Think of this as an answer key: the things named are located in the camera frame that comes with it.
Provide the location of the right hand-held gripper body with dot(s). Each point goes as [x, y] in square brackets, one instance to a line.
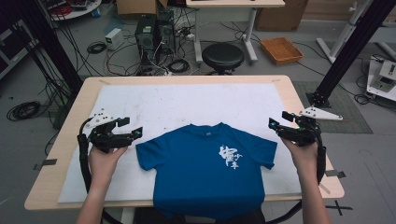
[300, 133]

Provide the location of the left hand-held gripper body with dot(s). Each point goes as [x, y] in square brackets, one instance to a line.
[106, 140]

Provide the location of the blue t-shirt with white print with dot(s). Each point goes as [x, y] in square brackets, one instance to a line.
[193, 174]

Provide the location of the person's left hand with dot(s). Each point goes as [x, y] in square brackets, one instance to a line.
[102, 165]

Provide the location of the person's right hand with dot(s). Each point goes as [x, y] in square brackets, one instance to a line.
[305, 161]

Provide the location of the black tape strip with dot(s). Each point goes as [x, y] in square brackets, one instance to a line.
[46, 162]
[335, 174]

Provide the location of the grey floor mat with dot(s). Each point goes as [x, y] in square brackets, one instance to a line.
[345, 102]

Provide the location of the white table mat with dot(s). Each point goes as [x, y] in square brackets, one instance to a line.
[186, 102]

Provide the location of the orange basket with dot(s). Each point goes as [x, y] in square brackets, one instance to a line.
[281, 50]

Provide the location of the small white device box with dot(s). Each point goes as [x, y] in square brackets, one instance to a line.
[114, 38]

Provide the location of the black computer tower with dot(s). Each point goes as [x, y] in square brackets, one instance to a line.
[166, 34]
[145, 39]

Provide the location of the black round stool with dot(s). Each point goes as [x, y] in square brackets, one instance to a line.
[222, 56]

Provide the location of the white metal stand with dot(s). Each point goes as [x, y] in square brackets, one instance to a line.
[342, 34]

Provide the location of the large cardboard box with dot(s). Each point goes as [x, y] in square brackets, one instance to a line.
[280, 15]

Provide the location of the round white table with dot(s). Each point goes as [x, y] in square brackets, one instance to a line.
[77, 9]

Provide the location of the white desk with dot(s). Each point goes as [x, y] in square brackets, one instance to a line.
[233, 3]

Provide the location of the dark cabinet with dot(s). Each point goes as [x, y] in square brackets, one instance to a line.
[14, 46]

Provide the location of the black metal frame post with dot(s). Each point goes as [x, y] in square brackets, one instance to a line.
[53, 43]
[351, 49]

